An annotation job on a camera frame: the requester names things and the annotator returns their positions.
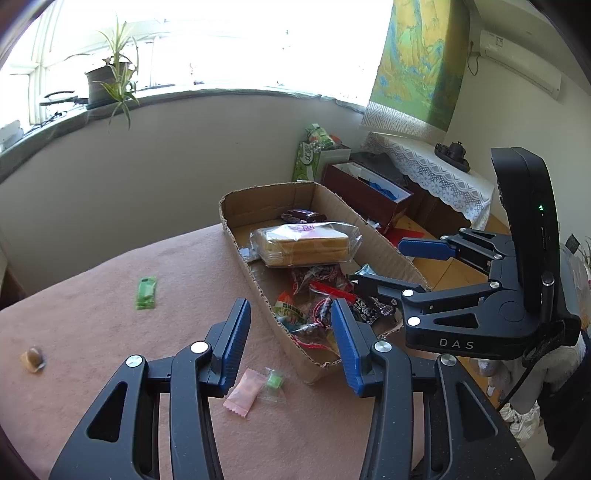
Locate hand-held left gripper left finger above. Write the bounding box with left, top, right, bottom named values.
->
left=48, top=298, right=253, bottom=480

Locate brown wrapped candy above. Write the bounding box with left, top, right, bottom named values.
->
left=20, top=346, right=47, bottom=374

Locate green snack bag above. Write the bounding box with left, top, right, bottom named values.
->
left=302, top=122, right=343, bottom=151

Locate cardboard box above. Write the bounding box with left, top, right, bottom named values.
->
left=218, top=181, right=433, bottom=385

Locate grey fluffy cloth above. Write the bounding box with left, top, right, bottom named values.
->
left=478, top=342, right=570, bottom=445

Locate white air conditioner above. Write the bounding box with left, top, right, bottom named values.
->
left=478, top=30, right=565, bottom=100

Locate person's right forearm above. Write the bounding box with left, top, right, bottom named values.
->
left=542, top=323, right=591, bottom=462

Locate green candy packet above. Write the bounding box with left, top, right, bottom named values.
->
left=134, top=274, right=160, bottom=311

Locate lace tablecloth cabinet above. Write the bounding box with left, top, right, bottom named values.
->
left=360, top=131, right=496, bottom=232

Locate landscape wall scroll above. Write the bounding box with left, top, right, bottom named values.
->
left=360, top=0, right=471, bottom=140

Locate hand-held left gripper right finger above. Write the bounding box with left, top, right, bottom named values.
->
left=330, top=298, right=537, bottom=480

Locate potted spider plant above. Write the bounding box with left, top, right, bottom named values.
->
left=65, top=16, right=142, bottom=133

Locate pink candy packet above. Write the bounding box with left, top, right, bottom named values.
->
left=223, top=368, right=269, bottom=419

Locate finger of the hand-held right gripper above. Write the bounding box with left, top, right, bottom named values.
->
left=398, top=227, right=516, bottom=278
left=348, top=272, right=503, bottom=336

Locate wooden cabinet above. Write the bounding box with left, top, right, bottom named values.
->
left=406, top=185, right=463, bottom=227

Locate pile of assorted snack packets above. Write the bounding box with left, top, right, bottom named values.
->
left=272, top=262, right=403, bottom=357

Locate blue plastic bag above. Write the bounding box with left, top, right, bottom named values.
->
left=369, top=180, right=399, bottom=200

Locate dark shallow dish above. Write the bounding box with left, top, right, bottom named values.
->
left=39, top=90, right=89, bottom=108

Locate maroon storage box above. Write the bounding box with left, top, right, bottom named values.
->
left=321, top=161, right=414, bottom=234

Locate green candy clear wrapper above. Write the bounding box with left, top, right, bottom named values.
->
left=257, top=367, right=287, bottom=406

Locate red folder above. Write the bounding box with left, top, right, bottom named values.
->
left=385, top=227, right=424, bottom=248

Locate dark purple snack packet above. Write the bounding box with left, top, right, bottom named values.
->
left=281, top=209, right=327, bottom=225

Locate white window frame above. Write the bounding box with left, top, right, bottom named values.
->
left=0, top=0, right=394, bottom=132

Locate sliced bread packet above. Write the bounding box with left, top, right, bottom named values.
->
left=249, top=222, right=363, bottom=269

